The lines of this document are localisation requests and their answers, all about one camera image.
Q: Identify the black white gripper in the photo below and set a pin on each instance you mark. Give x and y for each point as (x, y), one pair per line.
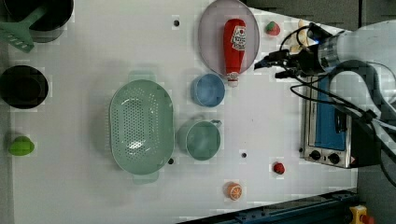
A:
(307, 60)

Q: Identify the red ketchup bottle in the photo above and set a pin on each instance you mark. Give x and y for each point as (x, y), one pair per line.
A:
(234, 45)

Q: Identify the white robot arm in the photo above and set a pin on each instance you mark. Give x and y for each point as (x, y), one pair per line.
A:
(359, 66)

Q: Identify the grey round plate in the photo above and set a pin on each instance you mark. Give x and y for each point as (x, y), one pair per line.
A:
(210, 33)

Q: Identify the toy peeled banana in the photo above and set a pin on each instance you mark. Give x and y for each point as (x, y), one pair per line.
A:
(298, 41)

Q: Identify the toy strawberry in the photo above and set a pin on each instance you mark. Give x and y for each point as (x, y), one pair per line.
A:
(272, 28)

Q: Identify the blue cup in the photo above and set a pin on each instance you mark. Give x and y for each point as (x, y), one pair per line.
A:
(207, 90)

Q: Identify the silver toaster oven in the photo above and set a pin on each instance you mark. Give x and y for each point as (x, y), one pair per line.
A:
(334, 138)

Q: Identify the small red toy tomato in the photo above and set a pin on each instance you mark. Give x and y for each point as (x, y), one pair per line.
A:
(279, 168)

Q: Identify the green mug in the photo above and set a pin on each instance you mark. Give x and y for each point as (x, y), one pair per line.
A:
(200, 138)

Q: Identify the toy orange half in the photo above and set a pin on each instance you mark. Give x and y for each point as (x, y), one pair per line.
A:
(234, 191)

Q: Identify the green perforated colander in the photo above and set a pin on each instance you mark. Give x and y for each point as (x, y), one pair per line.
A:
(141, 125)

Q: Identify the yellow red emergency button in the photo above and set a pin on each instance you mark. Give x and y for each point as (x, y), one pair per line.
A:
(360, 215)

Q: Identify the black pot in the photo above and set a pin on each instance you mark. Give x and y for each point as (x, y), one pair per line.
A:
(51, 25)

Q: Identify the black round pan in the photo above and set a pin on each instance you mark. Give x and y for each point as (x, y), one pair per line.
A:
(23, 87)

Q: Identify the green slotted spatula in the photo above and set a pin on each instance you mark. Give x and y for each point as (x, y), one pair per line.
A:
(17, 34)

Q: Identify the green toy pepper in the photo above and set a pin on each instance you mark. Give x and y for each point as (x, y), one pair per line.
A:
(21, 146)

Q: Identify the blue metal frame rail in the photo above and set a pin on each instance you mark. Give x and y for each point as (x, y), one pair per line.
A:
(328, 208)

